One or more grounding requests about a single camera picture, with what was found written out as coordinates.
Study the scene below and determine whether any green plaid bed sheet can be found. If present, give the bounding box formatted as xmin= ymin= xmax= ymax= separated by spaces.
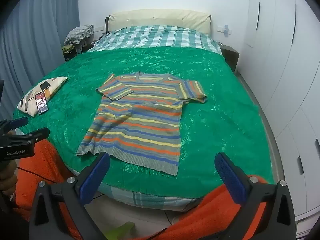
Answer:
xmin=86 ymin=25 xmax=223 ymax=212

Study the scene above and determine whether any patterned pillow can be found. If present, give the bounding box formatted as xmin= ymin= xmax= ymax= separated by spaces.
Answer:
xmin=17 ymin=76 xmax=69 ymax=118

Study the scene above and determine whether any green patterned bedspread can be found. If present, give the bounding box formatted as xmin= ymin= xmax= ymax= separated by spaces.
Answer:
xmin=12 ymin=46 xmax=276 ymax=196

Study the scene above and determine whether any person's left hand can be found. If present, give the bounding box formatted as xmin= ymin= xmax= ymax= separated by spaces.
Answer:
xmin=0 ymin=170 xmax=18 ymax=193

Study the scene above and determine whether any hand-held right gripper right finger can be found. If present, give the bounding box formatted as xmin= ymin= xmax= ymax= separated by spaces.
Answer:
xmin=214 ymin=151 xmax=297 ymax=240

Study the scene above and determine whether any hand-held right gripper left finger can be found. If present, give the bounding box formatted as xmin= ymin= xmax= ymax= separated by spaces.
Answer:
xmin=29 ymin=152 xmax=111 ymax=240

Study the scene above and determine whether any dark bedside table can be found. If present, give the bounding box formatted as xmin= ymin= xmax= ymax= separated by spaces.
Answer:
xmin=219 ymin=43 xmax=241 ymax=72

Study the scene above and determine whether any checked cloth pile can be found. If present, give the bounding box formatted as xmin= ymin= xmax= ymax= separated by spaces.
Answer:
xmin=64 ymin=24 xmax=95 ymax=46

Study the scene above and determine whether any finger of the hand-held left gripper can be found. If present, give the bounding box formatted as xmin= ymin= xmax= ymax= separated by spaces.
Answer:
xmin=4 ymin=127 xmax=50 ymax=146
xmin=0 ymin=117 xmax=29 ymax=137

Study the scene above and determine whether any striped knit t-shirt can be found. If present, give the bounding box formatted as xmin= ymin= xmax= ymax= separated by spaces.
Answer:
xmin=75 ymin=71 xmax=208 ymax=176

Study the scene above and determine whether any grey bed frame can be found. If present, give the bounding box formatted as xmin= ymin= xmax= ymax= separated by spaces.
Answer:
xmin=234 ymin=72 xmax=286 ymax=182

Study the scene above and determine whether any orange fleece cloth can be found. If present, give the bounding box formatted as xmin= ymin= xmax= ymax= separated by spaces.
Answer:
xmin=11 ymin=136 xmax=275 ymax=240

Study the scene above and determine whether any smartphone with lit screen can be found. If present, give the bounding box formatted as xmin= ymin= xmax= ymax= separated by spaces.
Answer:
xmin=35 ymin=91 xmax=49 ymax=116

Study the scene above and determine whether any yellow-green floor object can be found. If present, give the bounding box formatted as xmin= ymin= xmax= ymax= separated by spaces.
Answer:
xmin=103 ymin=222 xmax=136 ymax=240

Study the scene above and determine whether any black cable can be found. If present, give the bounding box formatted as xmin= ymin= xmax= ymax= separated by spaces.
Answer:
xmin=164 ymin=209 xmax=176 ymax=227
xmin=16 ymin=165 xmax=69 ymax=182

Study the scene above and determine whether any cream padded headboard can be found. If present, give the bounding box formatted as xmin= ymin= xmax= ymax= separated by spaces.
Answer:
xmin=105 ymin=9 xmax=212 ymax=34

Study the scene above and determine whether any blue-grey curtain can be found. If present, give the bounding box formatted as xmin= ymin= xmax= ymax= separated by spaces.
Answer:
xmin=0 ymin=0 xmax=81 ymax=97

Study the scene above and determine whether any white wardrobe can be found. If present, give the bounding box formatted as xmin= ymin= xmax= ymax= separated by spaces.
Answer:
xmin=234 ymin=0 xmax=320 ymax=222

